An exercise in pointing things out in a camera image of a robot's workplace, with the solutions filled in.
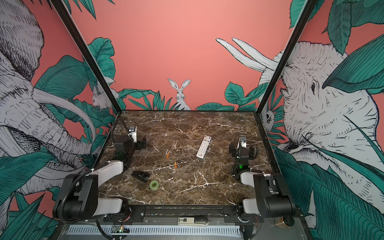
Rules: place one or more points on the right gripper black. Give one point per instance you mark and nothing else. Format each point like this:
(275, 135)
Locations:
(237, 150)

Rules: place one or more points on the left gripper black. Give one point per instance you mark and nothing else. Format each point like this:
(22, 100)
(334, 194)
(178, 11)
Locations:
(138, 145)

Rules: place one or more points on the white remote control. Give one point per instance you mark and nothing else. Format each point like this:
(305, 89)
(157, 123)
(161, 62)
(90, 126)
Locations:
(203, 147)

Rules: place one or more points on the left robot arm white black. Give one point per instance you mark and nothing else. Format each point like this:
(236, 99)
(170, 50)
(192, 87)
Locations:
(79, 198)

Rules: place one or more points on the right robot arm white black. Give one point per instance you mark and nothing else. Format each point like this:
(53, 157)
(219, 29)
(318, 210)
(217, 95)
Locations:
(272, 197)

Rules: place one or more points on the black clip object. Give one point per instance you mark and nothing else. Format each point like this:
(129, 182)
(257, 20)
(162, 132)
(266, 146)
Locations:
(141, 176)

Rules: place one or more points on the green tape roll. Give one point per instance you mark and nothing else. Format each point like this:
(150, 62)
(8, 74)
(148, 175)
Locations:
(154, 185)

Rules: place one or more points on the brass black knob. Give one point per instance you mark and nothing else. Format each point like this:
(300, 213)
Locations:
(284, 223)

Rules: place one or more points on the small circuit board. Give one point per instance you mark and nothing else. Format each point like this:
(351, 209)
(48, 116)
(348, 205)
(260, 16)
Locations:
(120, 230)

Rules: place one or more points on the white label tag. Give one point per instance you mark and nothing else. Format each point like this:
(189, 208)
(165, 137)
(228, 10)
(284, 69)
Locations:
(186, 221)

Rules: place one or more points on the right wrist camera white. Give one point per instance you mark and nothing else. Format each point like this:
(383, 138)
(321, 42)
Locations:
(242, 142)

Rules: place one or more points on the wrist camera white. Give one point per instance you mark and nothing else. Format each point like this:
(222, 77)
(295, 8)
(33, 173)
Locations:
(242, 142)
(133, 133)

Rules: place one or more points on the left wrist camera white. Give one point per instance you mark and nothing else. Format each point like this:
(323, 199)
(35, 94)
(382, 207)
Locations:
(133, 133)

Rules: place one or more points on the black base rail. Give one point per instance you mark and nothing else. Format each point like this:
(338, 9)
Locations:
(230, 213)

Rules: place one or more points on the white slotted cable duct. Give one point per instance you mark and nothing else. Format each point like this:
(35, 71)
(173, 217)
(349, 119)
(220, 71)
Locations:
(161, 230)

